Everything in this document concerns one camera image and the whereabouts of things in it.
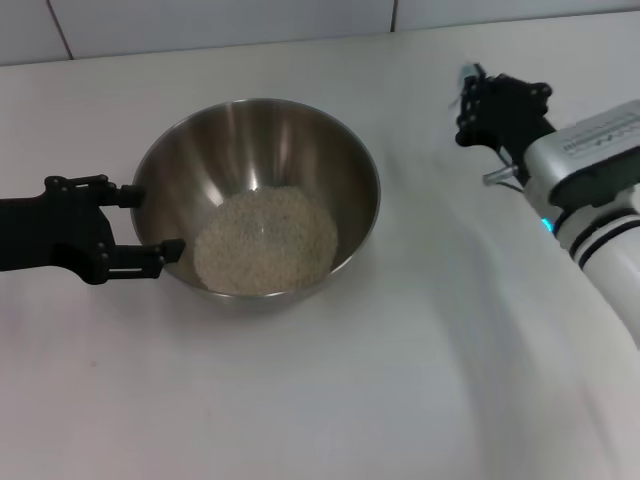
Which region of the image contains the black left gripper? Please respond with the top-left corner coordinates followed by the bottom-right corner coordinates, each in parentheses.
top-left (0, 173), bottom-right (187, 287)

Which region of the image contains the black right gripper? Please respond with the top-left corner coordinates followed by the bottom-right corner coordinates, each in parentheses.
top-left (454, 72), bottom-right (559, 167)

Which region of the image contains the clear plastic measuring cup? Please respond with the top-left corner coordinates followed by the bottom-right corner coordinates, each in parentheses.
top-left (447, 62), bottom-right (487, 116)

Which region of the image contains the uncooked white rice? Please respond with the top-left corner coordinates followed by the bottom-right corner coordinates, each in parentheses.
top-left (193, 185), bottom-right (340, 295)

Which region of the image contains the stainless steel mixing bowl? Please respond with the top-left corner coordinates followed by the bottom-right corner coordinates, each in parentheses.
top-left (129, 98), bottom-right (381, 316)

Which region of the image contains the right arm connector cable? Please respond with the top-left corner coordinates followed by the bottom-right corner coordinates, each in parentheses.
top-left (482, 164), bottom-right (527, 194)

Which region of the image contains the right wrist camera housing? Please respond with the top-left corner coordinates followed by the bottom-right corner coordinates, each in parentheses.
top-left (522, 99), bottom-right (640, 209)

